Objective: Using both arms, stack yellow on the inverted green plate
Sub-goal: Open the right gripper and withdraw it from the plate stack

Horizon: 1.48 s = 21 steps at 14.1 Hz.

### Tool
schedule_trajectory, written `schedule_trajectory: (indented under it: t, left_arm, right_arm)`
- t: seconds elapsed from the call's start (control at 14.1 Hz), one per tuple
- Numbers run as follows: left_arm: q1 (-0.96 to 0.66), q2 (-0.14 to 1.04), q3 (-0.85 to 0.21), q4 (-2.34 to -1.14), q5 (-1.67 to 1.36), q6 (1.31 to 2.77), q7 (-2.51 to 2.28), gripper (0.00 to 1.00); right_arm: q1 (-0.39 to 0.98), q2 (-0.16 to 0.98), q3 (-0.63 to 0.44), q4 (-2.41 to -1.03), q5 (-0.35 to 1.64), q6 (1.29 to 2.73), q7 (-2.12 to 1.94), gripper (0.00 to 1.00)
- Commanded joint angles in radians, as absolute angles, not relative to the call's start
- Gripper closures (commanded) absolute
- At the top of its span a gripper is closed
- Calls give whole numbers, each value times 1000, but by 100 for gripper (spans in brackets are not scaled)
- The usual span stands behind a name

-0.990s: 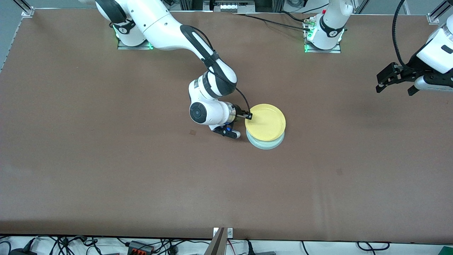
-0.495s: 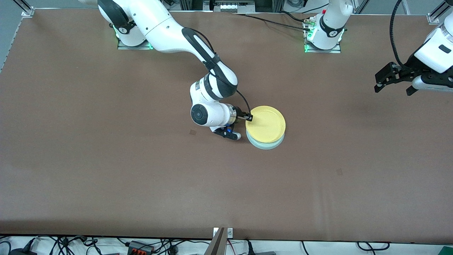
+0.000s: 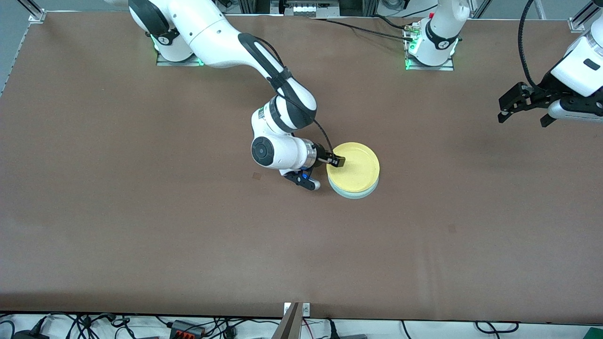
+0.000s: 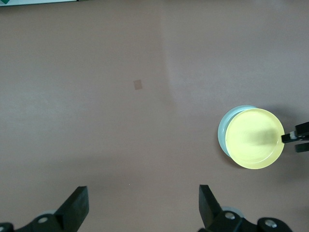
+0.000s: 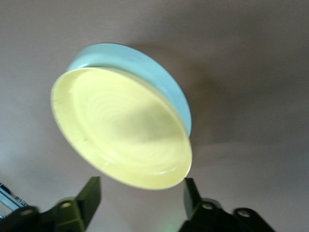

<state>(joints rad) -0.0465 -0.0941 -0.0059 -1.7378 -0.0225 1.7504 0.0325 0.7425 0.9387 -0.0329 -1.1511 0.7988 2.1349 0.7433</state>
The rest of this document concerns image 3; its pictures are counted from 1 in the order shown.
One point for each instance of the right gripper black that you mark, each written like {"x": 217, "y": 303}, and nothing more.
{"x": 321, "y": 155}

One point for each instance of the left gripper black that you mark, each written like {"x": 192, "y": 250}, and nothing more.
{"x": 538, "y": 93}

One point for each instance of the yellow ceramic plate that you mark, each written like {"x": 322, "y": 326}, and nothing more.
{"x": 358, "y": 167}

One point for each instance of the pale green ceramic plate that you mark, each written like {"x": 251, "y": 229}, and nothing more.
{"x": 353, "y": 195}

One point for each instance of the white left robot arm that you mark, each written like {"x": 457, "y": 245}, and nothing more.
{"x": 440, "y": 28}

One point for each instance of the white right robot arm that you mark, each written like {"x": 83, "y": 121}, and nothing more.
{"x": 207, "y": 33}

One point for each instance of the white mounting plate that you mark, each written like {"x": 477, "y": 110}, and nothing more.
{"x": 306, "y": 309}

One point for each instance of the aluminium corner profile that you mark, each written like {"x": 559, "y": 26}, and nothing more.
{"x": 34, "y": 13}
{"x": 582, "y": 19}

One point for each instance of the brown table cover mat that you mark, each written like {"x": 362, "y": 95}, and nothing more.
{"x": 188, "y": 235}

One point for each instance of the black power plug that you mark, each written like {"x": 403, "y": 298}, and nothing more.
{"x": 332, "y": 329}

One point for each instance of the black orange power adapter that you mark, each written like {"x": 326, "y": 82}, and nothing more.
{"x": 186, "y": 329}

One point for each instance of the green object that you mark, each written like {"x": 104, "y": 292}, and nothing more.
{"x": 593, "y": 333}

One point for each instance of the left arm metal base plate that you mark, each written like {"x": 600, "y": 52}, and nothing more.
{"x": 428, "y": 68}

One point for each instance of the aluminium frame with terminal block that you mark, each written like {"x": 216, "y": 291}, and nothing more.
{"x": 315, "y": 8}

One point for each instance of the aluminium camera post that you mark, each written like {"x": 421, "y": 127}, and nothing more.
{"x": 289, "y": 327}

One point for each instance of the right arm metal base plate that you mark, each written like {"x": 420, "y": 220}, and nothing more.
{"x": 188, "y": 61}

